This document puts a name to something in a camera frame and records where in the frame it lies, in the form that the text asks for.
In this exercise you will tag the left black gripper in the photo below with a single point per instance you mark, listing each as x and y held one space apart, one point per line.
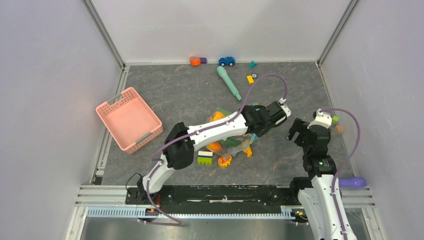
270 126

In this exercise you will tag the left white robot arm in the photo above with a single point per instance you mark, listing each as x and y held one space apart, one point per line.
183 141

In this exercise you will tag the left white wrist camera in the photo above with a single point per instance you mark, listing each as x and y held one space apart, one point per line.
284 106

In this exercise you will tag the pink plastic basket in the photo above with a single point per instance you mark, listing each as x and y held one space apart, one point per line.
130 120

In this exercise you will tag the green white brick stack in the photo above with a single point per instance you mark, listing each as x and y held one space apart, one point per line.
205 157

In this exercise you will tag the tan wooden cube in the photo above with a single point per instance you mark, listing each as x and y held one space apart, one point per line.
339 129

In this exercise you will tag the clear zip top bag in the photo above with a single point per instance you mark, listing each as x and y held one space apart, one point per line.
248 139

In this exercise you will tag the orange green toy mango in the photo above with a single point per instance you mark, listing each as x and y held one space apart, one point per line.
214 147

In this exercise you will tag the light green toy bean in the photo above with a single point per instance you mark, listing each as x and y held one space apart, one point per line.
232 142

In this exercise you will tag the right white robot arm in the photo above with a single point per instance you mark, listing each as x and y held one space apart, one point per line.
319 193

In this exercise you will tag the blue toy car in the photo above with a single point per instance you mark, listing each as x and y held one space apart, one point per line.
227 61

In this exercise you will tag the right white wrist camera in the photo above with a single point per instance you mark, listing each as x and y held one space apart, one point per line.
322 119

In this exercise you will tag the teal triangle block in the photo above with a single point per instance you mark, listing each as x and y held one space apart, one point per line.
252 64

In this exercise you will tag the yellow red round toy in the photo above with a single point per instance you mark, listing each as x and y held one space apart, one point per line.
225 161

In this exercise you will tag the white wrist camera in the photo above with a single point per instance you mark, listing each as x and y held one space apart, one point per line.
322 119
284 106

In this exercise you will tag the lime green cube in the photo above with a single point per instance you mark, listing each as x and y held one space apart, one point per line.
335 119

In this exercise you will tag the blue green red block stack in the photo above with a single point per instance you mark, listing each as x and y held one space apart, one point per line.
255 104

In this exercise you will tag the yellow small brick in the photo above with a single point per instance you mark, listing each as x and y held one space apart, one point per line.
250 79

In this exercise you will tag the yellow toy corn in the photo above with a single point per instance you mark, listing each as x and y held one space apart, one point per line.
217 115

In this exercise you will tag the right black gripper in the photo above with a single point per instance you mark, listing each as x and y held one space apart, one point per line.
298 125

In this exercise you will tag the orange toy wedge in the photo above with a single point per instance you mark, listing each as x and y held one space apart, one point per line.
248 151

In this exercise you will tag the orange half-round block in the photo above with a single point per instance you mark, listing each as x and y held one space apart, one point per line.
195 61

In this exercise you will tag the mint green toy microphone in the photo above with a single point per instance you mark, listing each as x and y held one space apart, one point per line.
229 83

